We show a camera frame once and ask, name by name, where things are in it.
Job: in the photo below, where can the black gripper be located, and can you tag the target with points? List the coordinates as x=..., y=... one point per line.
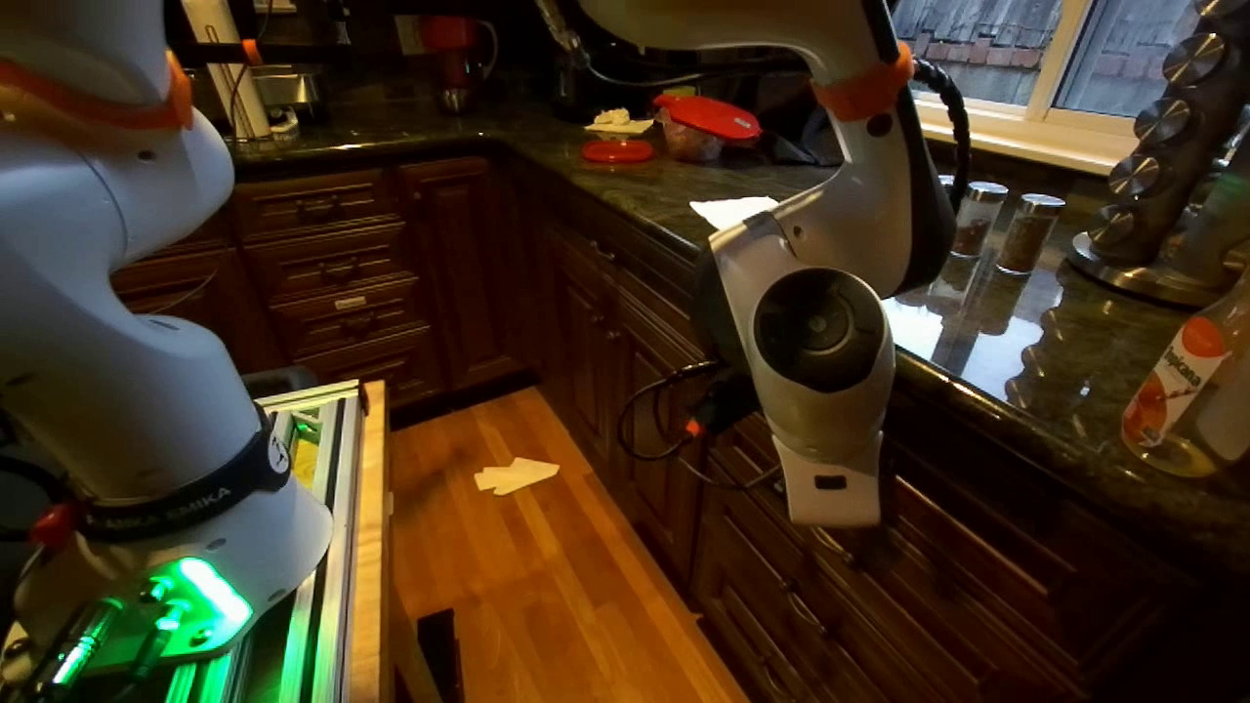
x=852, y=549

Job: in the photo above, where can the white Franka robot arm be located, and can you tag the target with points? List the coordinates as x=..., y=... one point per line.
x=119, y=327

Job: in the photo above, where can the narrow dark wooden drawer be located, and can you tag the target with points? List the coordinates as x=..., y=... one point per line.
x=368, y=353
x=334, y=261
x=318, y=204
x=351, y=301

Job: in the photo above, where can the crumpled white paper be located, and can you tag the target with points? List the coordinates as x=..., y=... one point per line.
x=513, y=473

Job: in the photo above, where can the glass spice jar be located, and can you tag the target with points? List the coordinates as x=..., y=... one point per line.
x=983, y=221
x=1035, y=236

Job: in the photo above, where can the flat white paper sheet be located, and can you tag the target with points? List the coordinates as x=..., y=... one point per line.
x=733, y=214

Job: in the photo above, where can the white bottle orange label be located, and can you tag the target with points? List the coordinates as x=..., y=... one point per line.
x=1179, y=378

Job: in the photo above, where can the red bowl on counter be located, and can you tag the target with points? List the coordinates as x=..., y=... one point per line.
x=710, y=122

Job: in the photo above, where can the white food item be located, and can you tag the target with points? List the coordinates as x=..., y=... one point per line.
x=621, y=122

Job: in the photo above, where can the metal spice rack carousel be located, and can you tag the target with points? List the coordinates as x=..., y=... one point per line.
x=1175, y=168

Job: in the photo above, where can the white framed window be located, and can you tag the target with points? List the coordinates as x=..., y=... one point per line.
x=1040, y=66

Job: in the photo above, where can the red kettle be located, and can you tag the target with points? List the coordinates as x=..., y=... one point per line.
x=454, y=53

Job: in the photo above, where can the white slanted board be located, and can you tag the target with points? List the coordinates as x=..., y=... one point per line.
x=227, y=66

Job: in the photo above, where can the black rod orange tip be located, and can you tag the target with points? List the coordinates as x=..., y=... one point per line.
x=199, y=53

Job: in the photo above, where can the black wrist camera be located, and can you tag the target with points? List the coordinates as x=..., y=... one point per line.
x=736, y=405

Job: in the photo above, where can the aluminium frame robot cart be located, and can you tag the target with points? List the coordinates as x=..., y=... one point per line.
x=342, y=549

